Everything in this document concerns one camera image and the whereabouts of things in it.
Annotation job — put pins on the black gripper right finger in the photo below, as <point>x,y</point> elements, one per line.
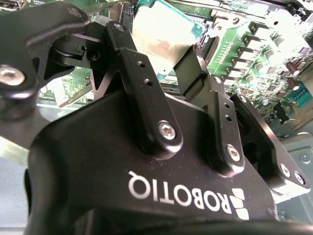
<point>225,127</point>

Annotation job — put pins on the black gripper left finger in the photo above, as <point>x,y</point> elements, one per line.
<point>146,98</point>

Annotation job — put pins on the silver Intel CPU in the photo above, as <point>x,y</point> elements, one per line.
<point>161,31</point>

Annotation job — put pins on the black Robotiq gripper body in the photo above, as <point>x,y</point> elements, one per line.
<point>97,159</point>

